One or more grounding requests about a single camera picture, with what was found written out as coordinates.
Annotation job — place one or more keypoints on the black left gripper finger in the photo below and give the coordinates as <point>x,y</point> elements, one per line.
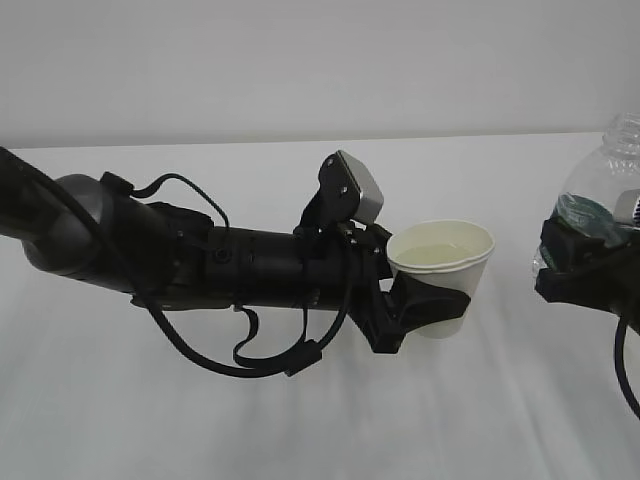
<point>427,309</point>

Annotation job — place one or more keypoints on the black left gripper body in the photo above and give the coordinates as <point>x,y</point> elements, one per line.
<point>344,265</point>

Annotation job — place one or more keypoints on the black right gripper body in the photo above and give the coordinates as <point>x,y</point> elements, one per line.
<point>609,284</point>

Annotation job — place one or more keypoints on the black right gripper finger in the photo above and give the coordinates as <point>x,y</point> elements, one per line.
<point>564,249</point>

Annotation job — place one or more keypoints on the clear water bottle green label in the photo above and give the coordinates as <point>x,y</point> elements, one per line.
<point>588,196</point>

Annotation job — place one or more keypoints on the white paper cup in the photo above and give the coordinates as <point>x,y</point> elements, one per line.
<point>443,253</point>

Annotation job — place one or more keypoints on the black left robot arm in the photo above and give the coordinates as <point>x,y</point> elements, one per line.
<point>108,233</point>

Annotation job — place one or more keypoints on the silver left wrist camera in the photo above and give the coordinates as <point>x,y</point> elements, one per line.
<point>347,192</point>

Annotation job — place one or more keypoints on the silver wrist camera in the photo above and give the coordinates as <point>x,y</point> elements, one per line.
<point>347,192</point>
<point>627,208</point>

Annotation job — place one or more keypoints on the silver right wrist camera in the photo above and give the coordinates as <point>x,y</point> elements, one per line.
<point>627,208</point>

